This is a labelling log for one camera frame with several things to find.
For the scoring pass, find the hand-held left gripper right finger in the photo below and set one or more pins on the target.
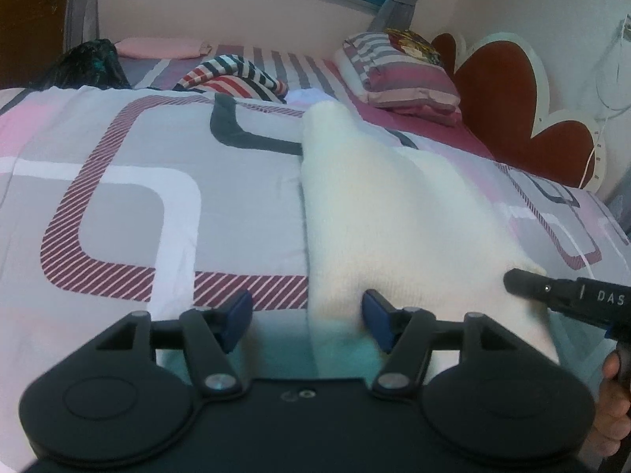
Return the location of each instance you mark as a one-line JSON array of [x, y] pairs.
[[377, 316]]

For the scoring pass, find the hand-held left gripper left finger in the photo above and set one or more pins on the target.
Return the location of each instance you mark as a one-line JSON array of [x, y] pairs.
[[239, 316]]

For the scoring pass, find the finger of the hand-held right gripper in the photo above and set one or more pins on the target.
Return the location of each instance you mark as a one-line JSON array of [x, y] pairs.
[[527, 283]]

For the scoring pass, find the cream white small cloth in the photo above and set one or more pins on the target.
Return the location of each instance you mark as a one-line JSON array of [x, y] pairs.
[[394, 217]]

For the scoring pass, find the person's right hand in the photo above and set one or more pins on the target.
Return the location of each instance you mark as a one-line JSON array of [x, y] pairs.
[[614, 414]]

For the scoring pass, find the pink grey patterned blanket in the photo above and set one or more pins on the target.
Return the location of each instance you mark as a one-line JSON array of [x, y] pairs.
[[172, 197]]

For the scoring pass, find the red white scalloped headboard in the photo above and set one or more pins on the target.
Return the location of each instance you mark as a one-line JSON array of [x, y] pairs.
[[512, 108]]

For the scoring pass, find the striped pink grey pillow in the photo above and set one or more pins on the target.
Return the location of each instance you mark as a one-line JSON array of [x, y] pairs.
[[399, 79]]

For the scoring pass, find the black white red striped shirt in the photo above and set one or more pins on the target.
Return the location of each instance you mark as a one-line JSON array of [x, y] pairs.
[[231, 76]]

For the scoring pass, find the striped pink grey bedsheet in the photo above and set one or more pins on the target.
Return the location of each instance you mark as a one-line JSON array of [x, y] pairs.
[[315, 66]]

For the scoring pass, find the colourful printed cloth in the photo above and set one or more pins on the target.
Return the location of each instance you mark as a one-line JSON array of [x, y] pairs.
[[411, 42]]

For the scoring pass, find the pink folded cloth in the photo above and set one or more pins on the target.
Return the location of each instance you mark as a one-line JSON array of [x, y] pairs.
[[157, 47]]

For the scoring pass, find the black plastic bag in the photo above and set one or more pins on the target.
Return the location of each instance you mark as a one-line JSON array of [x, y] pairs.
[[88, 66]]

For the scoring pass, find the brown wooden wardrobe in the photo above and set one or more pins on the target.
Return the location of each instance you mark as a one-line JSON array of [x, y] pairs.
[[29, 19]]

